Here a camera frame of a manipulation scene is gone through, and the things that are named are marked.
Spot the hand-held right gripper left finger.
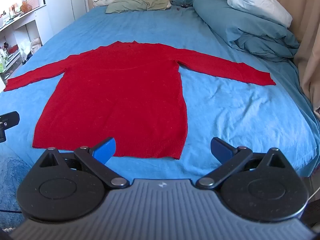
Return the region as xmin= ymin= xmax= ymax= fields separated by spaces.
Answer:
xmin=37 ymin=137 xmax=130 ymax=190

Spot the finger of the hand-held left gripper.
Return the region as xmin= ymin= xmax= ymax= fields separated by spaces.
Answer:
xmin=0 ymin=111 xmax=20 ymax=143

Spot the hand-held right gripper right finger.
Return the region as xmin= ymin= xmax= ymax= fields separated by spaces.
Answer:
xmin=195 ymin=137 xmax=288 ymax=190

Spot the red knit sweater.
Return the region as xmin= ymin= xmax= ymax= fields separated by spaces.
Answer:
xmin=4 ymin=40 xmax=277 ymax=160

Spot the blue fluffy rug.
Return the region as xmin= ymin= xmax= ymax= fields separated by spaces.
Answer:
xmin=0 ymin=152 xmax=34 ymax=214

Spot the white shelf unit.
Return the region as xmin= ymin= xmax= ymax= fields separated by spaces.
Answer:
xmin=0 ymin=4 xmax=47 ymax=84

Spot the white wardrobe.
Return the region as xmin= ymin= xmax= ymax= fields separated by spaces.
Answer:
xmin=41 ymin=0 xmax=88 ymax=46

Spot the teal duvet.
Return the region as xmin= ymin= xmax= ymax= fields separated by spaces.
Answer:
xmin=193 ymin=0 xmax=300 ymax=63

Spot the beige curtain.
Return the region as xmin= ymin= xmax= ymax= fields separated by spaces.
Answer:
xmin=291 ymin=0 xmax=320 ymax=122

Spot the green pillow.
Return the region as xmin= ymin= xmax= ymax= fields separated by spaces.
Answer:
xmin=105 ymin=0 xmax=172 ymax=14

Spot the light blue blanket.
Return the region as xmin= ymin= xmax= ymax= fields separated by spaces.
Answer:
xmin=226 ymin=0 xmax=293 ymax=28

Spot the black cable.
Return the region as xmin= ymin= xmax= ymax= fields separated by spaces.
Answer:
xmin=0 ymin=208 xmax=23 ymax=215

